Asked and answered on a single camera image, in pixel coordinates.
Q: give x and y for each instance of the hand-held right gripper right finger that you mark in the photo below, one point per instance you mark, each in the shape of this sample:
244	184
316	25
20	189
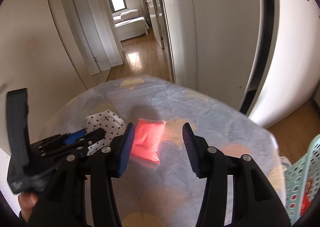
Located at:
188	146

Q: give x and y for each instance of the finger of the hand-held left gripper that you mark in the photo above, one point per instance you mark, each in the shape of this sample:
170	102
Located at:
95	135
73	138

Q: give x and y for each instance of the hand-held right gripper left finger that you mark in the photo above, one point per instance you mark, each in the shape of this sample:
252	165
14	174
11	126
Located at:
127	146

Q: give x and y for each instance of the white black-patterned cloth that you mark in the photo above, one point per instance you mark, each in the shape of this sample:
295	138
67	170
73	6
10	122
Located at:
110	121

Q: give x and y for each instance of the pink packet clear wrapper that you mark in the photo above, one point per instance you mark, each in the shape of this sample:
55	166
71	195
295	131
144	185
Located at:
147	141

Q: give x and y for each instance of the teal plastic laundry basket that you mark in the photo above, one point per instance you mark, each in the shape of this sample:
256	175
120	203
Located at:
295	182

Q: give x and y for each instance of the red plastic bag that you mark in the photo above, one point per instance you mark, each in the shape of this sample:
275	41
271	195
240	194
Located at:
305	203

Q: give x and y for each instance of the person's left hand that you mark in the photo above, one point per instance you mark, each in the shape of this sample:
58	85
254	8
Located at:
26	205

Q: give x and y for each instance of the white room door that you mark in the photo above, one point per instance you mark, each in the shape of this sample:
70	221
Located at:
30	41

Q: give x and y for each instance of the white bed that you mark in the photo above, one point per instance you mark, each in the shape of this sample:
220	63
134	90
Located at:
131	28

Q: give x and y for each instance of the white hallway cabinet door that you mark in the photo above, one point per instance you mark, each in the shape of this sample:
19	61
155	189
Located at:
87	16

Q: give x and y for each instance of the white pillow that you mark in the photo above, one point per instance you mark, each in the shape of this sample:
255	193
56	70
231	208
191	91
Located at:
129	14

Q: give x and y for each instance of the white bedroom door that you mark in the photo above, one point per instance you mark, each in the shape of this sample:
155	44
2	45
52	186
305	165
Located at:
155	16

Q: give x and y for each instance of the white wardrobe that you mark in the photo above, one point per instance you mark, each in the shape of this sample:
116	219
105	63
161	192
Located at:
295	54

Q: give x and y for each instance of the white door frame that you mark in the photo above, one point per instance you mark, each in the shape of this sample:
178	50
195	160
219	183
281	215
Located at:
166	29

